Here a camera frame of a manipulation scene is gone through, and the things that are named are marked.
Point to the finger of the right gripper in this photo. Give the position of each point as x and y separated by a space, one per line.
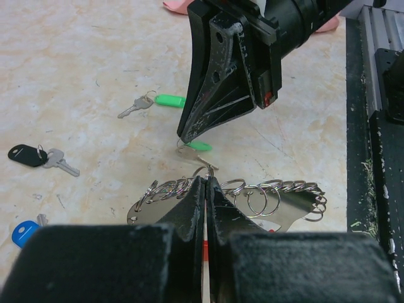
199 14
227 91

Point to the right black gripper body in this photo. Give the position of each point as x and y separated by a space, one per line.
266 50

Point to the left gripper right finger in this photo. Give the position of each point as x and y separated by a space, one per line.
223 219

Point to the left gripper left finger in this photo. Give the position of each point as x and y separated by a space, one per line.
183 264

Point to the green tag key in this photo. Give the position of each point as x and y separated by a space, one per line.
189 153
145 102

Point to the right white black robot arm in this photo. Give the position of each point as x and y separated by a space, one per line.
298 20

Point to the pink cloth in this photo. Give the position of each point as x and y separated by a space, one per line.
180 7

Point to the blue tag key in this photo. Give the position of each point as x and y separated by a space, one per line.
24 230

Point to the black tag key upper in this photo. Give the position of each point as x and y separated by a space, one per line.
37 157

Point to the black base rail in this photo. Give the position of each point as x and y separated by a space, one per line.
374 66

